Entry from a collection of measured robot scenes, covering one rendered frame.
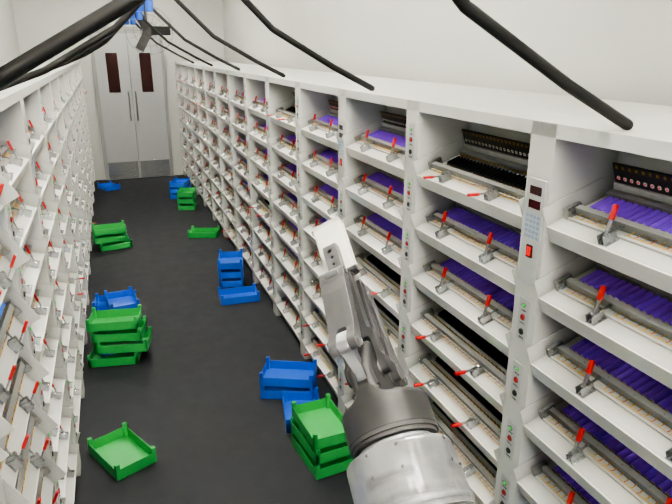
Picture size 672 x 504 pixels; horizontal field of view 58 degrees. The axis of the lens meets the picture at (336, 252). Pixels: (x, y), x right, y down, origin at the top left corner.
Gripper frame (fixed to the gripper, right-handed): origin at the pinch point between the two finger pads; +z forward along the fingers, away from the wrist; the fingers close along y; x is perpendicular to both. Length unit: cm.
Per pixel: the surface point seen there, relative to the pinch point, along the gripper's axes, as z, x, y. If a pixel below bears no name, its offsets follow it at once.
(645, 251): 23, -42, -81
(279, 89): 285, 62, -203
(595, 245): 30, -35, -84
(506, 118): 75, -33, -84
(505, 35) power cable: 55, -34, -38
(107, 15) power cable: 53, 21, 7
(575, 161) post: 54, -41, -85
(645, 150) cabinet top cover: 35, -49, -65
